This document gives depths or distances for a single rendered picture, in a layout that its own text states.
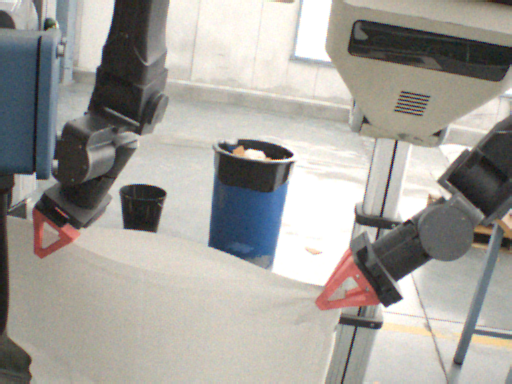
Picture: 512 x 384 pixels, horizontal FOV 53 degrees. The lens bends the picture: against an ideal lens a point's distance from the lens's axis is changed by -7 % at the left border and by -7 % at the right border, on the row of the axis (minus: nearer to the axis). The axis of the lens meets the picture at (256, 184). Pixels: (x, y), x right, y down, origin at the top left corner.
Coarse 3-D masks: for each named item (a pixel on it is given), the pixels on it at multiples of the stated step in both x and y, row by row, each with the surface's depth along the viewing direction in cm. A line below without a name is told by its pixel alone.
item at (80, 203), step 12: (96, 180) 65; (108, 180) 66; (48, 192) 64; (60, 192) 66; (72, 192) 65; (84, 192) 65; (96, 192) 66; (48, 204) 64; (60, 204) 64; (72, 204) 66; (84, 204) 66; (96, 204) 68; (72, 216) 64; (84, 216) 65
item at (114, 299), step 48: (48, 240) 70; (96, 240) 74; (144, 240) 75; (48, 288) 72; (96, 288) 67; (144, 288) 64; (192, 288) 64; (240, 288) 65; (288, 288) 66; (48, 336) 75; (96, 336) 69; (144, 336) 66; (192, 336) 66; (240, 336) 67; (288, 336) 68
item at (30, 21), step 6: (24, 0) 72; (30, 0) 74; (0, 6) 67; (6, 6) 68; (12, 6) 69; (24, 6) 72; (30, 6) 74; (18, 12) 71; (24, 12) 73; (30, 12) 74; (24, 18) 73; (30, 18) 75; (36, 18) 76; (24, 24) 73; (30, 24) 75; (36, 24) 77
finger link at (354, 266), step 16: (352, 240) 68; (352, 256) 64; (352, 272) 63; (368, 272) 63; (336, 288) 65; (368, 288) 63; (320, 304) 66; (336, 304) 66; (352, 304) 65; (368, 304) 64
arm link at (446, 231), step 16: (448, 176) 61; (448, 192) 60; (432, 208) 56; (448, 208) 53; (464, 208) 53; (432, 224) 54; (448, 224) 53; (464, 224) 53; (432, 240) 54; (448, 240) 53; (464, 240) 53; (432, 256) 54; (448, 256) 53
